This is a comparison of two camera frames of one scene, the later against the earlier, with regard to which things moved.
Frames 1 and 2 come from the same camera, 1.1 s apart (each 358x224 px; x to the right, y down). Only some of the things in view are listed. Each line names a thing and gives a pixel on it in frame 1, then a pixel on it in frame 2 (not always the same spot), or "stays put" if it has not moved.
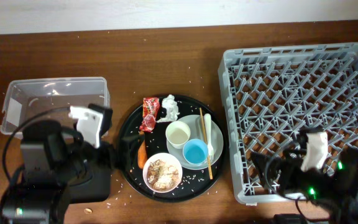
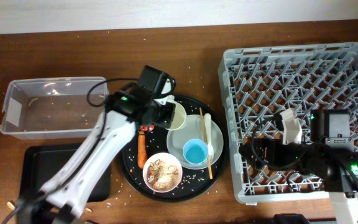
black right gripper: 292,172 -> 273,146
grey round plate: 194,122 stays put
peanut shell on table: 87,211 stays put
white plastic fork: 210,149 stays put
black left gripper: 107,157 -> 166,122
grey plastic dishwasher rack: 273,93 stays put
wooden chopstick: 206,145 stays put
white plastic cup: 177,134 -> 179,117
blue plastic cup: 195,152 stays put
